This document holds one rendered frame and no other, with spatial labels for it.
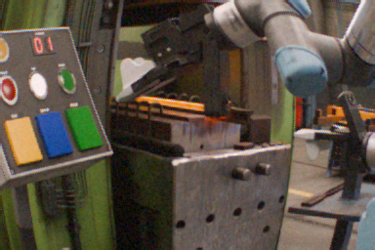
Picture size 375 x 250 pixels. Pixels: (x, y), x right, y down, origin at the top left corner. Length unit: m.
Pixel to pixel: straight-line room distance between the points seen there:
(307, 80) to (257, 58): 0.94
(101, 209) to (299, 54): 0.81
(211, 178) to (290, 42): 0.63
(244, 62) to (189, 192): 0.48
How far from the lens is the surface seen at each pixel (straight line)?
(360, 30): 0.75
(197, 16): 0.86
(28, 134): 0.85
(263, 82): 1.68
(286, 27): 0.76
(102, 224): 1.41
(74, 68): 1.05
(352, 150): 1.08
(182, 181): 1.26
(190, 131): 1.33
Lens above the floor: 1.14
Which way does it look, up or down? 7 degrees down
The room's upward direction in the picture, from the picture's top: 2 degrees clockwise
